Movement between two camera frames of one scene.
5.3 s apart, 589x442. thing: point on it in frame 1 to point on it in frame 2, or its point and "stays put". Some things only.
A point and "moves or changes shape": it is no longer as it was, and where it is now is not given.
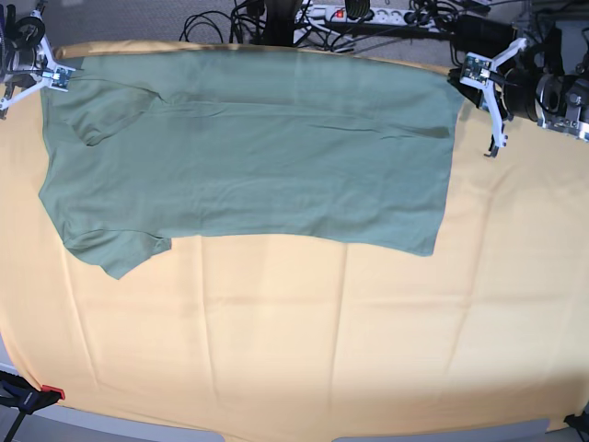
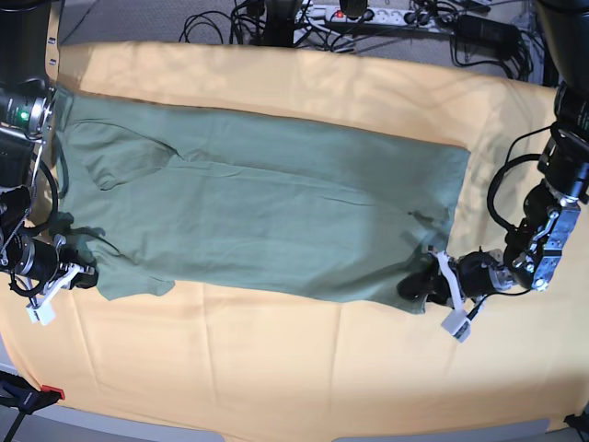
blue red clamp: x=17 y=393 stays put
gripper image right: x=515 y=93 to x=479 y=273
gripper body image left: x=23 y=35 to x=40 y=260
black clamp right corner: x=579 y=422 stays put
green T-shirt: x=318 y=146 moves or changes shape
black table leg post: x=280 y=22 stays put
